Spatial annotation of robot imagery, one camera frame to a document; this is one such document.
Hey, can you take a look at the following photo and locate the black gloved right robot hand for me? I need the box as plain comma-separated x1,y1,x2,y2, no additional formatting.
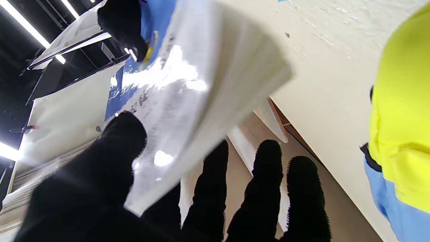
97,0,148,63

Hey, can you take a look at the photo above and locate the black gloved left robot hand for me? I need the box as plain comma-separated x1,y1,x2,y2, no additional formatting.
13,113,331,242

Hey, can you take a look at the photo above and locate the white and blue cover book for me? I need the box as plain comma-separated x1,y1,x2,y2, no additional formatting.
104,0,293,215

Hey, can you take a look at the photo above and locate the yellow and blue school bag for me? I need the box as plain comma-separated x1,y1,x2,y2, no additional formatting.
361,3,430,242

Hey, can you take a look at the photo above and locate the beige pleated curtain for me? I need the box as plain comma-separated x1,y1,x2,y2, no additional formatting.
0,134,104,236

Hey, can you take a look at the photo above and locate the ceiling strip light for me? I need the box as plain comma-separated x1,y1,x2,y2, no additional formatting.
0,0,51,48
0,141,21,162

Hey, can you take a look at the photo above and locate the wooden coffee table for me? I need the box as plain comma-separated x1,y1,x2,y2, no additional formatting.
254,97,289,143

